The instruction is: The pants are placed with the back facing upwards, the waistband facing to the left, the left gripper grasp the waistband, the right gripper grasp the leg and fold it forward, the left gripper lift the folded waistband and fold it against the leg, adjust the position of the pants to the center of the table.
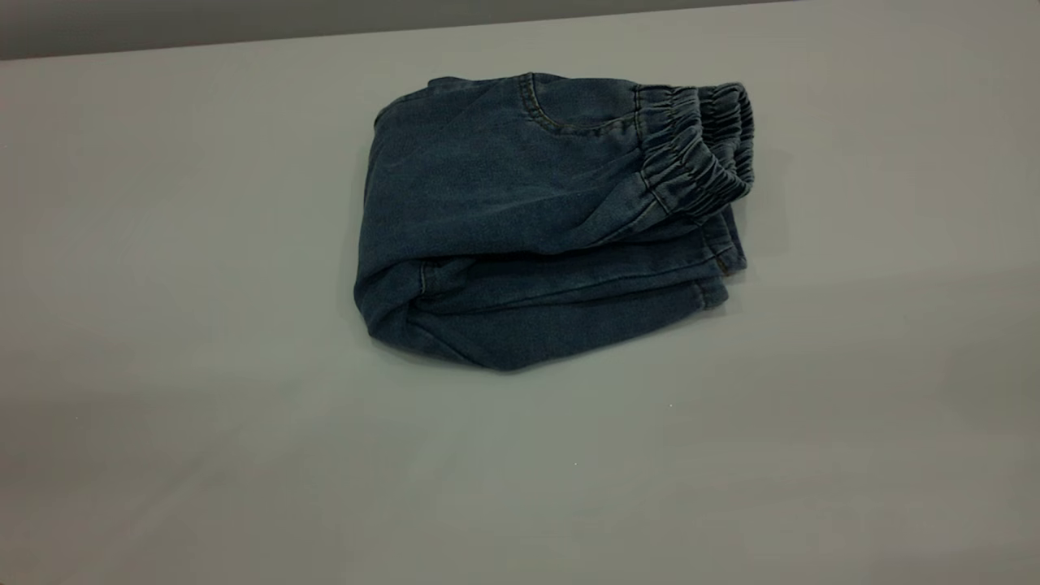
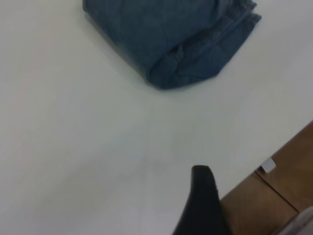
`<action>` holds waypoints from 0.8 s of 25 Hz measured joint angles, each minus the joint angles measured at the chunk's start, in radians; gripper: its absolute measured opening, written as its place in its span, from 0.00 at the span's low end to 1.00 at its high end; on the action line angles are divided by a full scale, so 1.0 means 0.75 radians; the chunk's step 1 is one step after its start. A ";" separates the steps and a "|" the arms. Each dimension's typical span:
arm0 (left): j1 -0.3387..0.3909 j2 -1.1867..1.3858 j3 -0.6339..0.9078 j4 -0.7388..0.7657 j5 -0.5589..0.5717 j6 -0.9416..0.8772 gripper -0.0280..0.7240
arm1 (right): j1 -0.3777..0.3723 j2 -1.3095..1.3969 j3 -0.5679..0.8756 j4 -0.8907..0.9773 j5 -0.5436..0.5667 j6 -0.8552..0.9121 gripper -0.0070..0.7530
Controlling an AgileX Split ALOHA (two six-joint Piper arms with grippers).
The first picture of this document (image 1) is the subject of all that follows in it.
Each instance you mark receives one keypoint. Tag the blue denim shorts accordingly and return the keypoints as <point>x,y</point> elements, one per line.
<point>528,219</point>

